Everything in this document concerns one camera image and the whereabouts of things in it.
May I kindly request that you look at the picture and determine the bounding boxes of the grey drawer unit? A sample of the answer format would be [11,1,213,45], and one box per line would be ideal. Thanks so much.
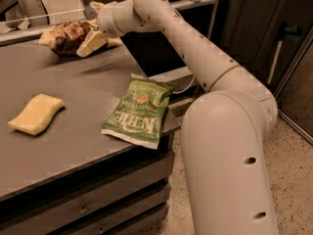
[0,132,174,235]

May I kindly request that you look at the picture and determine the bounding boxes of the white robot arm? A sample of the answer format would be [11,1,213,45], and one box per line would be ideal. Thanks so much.
[93,0,279,235]

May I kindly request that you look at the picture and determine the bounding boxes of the dark grey cabinet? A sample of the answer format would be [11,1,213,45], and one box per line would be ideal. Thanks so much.
[211,0,313,88]

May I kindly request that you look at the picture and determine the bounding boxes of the white cable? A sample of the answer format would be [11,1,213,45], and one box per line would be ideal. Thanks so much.
[172,75,196,95]

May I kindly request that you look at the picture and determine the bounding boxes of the yellow sponge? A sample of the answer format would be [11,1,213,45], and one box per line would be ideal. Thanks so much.
[8,94,65,136]

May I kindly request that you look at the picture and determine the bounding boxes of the grabber reacher tool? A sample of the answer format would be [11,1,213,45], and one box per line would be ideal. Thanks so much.
[266,23,304,85]

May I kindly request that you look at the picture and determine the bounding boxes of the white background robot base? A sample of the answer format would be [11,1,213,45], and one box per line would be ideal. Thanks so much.
[0,0,49,28]

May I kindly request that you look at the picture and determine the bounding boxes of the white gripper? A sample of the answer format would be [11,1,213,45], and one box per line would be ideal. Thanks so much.
[76,1,118,58]

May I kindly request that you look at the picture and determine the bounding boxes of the green kettle chip bag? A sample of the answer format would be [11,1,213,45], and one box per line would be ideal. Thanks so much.
[102,74,175,150]

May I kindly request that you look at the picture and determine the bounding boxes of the brown chip bag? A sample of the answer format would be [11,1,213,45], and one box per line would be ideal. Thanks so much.
[38,20,122,56]

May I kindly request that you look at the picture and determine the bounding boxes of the grey metal rail frame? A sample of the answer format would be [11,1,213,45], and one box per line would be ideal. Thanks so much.
[0,0,230,95]

